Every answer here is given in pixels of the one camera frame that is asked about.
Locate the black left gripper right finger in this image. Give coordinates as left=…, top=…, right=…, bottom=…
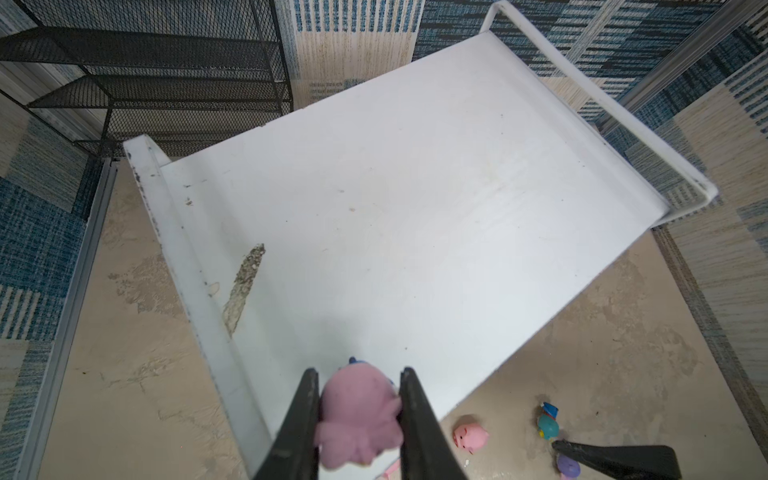
left=398, top=367, right=466, bottom=480

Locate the pink pig toy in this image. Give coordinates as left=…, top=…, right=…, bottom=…
left=452, top=423, right=489, bottom=454

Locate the teal penguin toy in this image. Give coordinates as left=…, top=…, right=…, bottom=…
left=536, top=402, right=560, bottom=440

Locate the pink-haired doll figure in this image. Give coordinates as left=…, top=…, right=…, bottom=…
left=314, top=357, right=404, bottom=470

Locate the white two-tier shelf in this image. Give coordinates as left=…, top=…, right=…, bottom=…
left=124, top=1, right=718, bottom=474

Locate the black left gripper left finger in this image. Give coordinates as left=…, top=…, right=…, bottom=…
left=253, top=368, right=320, bottom=480

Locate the black wire mesh shelf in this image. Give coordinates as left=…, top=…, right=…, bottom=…
left=1, top=1, right=294, bottom=156

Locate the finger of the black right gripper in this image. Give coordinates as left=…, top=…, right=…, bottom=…
left=552, top=440, right=682, bottom=480

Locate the purple penguin toy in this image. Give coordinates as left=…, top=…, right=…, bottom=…
left=556, top=454, right=581, bottom=480

